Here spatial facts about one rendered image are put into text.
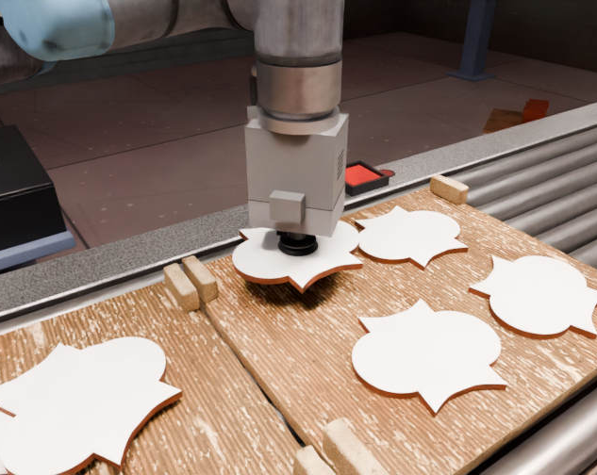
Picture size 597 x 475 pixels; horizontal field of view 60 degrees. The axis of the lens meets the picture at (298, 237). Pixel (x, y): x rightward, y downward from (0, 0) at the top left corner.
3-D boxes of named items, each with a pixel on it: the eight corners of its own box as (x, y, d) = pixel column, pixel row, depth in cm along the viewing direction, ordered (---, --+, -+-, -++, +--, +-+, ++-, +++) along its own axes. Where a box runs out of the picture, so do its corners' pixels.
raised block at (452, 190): (427, 191, 77) (430, 174, 75) (436, 188, 77) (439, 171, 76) (458, 207, 72) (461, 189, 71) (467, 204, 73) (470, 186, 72)
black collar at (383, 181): (323, 179, 85) (323, 170, 84) (359, 169, 88) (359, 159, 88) (351, 197, 80) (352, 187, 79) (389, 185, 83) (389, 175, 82)
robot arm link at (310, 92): (332, 71, 41) (236, 63, 42) (330, 126, 43) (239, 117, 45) (349, 51, 47) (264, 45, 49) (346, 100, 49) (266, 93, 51)
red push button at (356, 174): (330, 180, 85) (330, 171, 84) (358, 171, 88) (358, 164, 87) (352, 193, 81) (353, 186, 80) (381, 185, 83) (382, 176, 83)
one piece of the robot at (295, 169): (223, 94, 42) (235, 260, 50) (330, 104, 40) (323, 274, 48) (261, 66, 50) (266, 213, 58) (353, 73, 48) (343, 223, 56)
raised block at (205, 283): (182, 277, 58) (179, 256, 57) (197, 271, 59) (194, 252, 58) (204, 304, 54) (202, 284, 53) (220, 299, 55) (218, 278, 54)
